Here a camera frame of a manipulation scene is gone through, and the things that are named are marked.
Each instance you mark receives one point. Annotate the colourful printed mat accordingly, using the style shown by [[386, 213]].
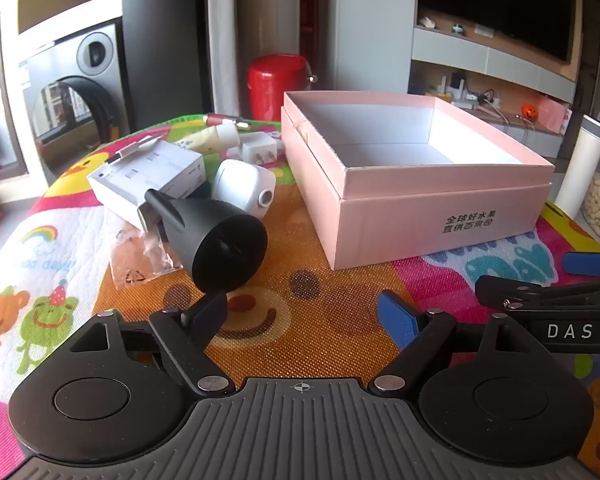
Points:
[[305, 260]]

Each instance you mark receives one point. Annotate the cream white tube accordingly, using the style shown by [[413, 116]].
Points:
[[207, 139]]

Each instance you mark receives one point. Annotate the white bottle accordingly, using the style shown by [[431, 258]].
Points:
[[580, 170]]

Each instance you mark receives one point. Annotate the white rounded device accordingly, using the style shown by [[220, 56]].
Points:
[[235, 180]]

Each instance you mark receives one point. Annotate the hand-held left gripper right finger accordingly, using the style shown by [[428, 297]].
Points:
[[397, 320]]

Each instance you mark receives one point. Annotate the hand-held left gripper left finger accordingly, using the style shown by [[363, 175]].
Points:
[[207, 317]]

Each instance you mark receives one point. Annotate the white television cabinet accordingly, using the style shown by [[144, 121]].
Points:
[[450, 45]]

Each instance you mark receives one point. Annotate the small white figurine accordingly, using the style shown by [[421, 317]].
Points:
[[425, 22]]

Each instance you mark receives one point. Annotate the white carton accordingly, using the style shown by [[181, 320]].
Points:
[[145, 170]]

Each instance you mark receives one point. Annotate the pink cardboard box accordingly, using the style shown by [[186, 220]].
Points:
[[380, 225]]

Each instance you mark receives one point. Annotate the orange pumpkin toy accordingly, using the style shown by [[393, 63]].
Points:
[[529, 111]]

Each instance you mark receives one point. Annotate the white leaning panel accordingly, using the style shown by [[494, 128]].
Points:
[[255, 10]]

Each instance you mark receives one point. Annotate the clear plastic bag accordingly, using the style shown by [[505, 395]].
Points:
[[140, 255]]

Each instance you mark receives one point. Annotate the white power adapter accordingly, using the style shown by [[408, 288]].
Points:
[[255, 149]]

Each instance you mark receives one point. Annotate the black conical nozzle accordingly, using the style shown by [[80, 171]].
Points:
[[220, 240]]

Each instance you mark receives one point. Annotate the pink packet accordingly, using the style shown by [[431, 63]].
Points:
[[555, 115]]

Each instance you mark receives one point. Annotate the small round tin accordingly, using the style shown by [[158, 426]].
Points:
[[459, 28]]

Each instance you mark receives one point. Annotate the grey washing machine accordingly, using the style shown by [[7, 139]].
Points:
[[70, 60]]

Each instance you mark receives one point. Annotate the red pedestal bin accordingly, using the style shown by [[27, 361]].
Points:
[[275, 85]]

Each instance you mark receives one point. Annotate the black television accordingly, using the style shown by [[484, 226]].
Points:
[[495, 0]]

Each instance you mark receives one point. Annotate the dark grey tall cabinet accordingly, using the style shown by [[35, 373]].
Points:
[[165, 35]]

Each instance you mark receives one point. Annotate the red silver cylinder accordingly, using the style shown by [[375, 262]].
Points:
[[220, 120]]

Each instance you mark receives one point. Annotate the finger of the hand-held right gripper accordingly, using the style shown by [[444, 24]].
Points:
[[530, 291], [590, 263]]

